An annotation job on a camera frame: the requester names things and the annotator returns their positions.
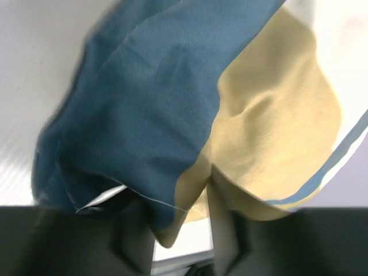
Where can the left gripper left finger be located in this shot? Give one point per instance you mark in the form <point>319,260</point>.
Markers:
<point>112,238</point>

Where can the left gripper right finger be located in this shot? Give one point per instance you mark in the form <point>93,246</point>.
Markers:
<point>254,238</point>

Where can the blue tan white checked pillowcase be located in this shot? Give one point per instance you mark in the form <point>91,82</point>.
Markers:
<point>265,99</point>

